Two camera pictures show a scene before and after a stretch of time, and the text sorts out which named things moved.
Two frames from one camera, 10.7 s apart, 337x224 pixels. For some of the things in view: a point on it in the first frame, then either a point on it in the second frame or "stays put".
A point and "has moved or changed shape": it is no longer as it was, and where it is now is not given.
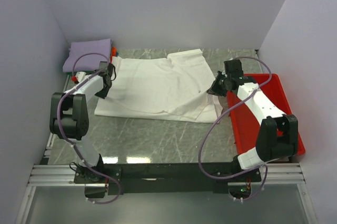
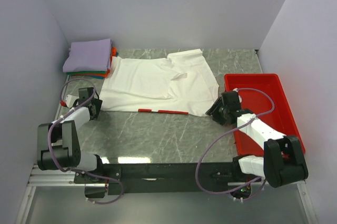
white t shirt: x=173 y=88 has moved or changed shape
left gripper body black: x=103 y=93 → x=97 y=103
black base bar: x=195 y=178 stays put
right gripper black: x=214 y=88 → x=214 y=111
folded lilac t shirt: x=87 y=62 stays put
